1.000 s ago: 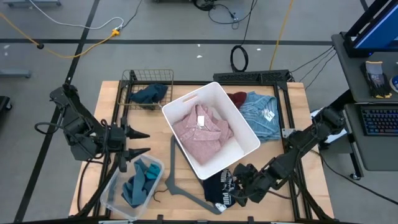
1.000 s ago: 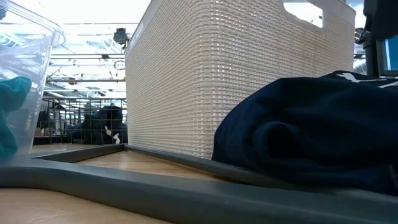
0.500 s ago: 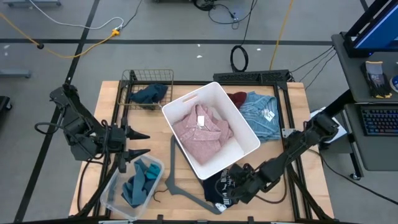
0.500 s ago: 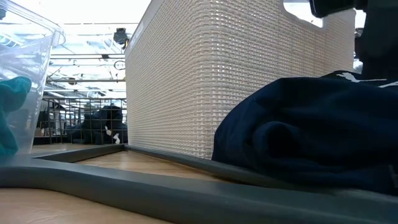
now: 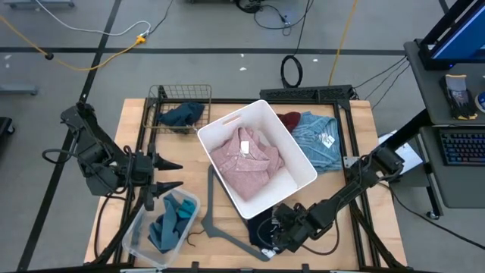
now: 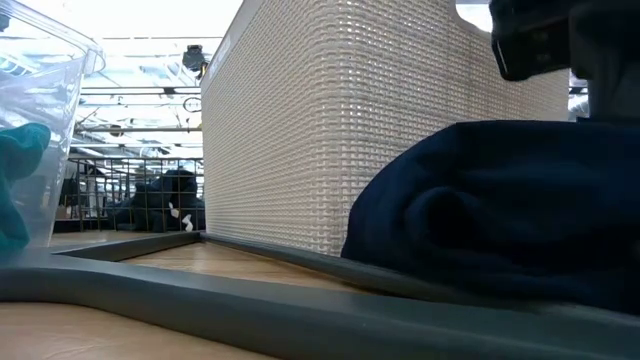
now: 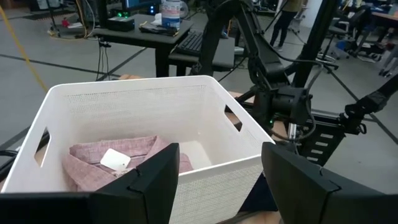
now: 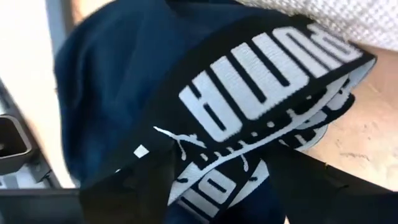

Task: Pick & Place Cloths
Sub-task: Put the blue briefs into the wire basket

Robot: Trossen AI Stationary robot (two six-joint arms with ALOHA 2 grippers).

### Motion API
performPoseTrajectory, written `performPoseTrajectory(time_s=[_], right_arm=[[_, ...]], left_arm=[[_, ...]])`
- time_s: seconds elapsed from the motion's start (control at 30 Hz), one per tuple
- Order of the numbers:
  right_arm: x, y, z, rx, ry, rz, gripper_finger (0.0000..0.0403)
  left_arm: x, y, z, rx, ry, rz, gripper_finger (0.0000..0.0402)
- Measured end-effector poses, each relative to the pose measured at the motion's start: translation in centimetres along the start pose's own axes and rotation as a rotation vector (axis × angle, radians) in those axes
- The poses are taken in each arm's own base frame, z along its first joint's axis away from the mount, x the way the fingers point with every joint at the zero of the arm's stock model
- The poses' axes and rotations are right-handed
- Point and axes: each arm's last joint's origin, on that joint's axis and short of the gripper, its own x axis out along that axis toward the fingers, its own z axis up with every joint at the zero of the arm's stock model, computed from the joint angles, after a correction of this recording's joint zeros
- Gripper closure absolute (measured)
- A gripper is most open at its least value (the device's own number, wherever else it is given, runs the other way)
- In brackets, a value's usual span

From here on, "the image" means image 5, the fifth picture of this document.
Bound grey computer desk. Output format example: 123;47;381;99
403;39;485;209

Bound grey metal floor foot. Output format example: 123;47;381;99
3;0;75;9
0;85;38;96

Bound white plastic basket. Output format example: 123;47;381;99
196;99;318;221

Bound yellow extension cable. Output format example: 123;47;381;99
327;0;359;86

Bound pink collared shirt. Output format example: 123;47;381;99
209;127;285;202

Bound dark teal cloth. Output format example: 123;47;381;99
156;101;206;134

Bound grey black work gloves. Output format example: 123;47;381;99
439;74;479;121

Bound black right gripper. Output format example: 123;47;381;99
271;203;316;254

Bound computer monitor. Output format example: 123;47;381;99
418;0;485;71

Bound grey clothes hanger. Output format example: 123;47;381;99
186;165;271;263

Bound coiled black cable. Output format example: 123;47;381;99
280;0;315;89

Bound yellow cable with plug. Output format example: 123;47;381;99
0;14;147;72

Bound black metal table frame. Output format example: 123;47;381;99
90;85;408;273

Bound white flat box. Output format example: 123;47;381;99
378;130;424;175

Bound white floor cable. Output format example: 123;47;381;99
36;0;152;38

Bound dark slate blue cloth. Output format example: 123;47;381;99
149;214;190;254

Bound black power strip cable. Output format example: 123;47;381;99
352;55;410;90

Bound black backlit keyboard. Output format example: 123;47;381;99
439;128;485;167

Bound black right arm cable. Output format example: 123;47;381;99
371;177;485;251

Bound blue striped shirt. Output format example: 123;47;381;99
290;111;344;174

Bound wire mesh basket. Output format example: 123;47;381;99
142;83;213;134

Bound black Puma garment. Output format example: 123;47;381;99
248;206;283;259

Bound clear plastic bin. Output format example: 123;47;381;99
121;187;201;268

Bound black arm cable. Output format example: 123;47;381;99
371;177;485;251
93;193;128;259

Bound maroon cloth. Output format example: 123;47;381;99
275;111;302;133

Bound tangled black floor cable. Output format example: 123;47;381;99
234;0;315;37

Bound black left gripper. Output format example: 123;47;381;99
130;142;185;212

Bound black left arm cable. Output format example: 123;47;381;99
93;193;128;259

